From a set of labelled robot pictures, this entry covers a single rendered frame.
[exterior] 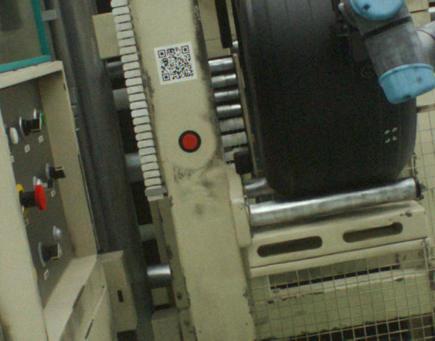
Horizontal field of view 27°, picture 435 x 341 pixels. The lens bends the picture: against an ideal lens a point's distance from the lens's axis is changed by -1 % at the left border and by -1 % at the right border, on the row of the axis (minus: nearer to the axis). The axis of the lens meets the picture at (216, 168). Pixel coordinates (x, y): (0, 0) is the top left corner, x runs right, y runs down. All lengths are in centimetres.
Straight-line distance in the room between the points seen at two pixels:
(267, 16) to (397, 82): 41
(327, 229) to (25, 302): 75
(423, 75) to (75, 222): 74
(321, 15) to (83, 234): 60
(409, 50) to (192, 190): 70
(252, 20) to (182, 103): 27
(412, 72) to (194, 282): 79
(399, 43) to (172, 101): 66
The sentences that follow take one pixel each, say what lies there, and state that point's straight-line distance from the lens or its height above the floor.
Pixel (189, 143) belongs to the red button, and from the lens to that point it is 182.
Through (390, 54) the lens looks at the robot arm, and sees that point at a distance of 129.
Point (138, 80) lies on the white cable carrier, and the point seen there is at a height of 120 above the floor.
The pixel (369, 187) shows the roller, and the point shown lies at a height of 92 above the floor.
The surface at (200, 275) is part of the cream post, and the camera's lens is 189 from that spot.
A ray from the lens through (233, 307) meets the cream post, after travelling 191.
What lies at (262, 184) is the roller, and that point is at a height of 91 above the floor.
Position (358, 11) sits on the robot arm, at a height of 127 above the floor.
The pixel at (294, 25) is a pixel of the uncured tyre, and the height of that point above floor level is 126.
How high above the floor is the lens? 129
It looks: 9 degrees down
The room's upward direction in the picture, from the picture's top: 10 degrees counter-clockwise
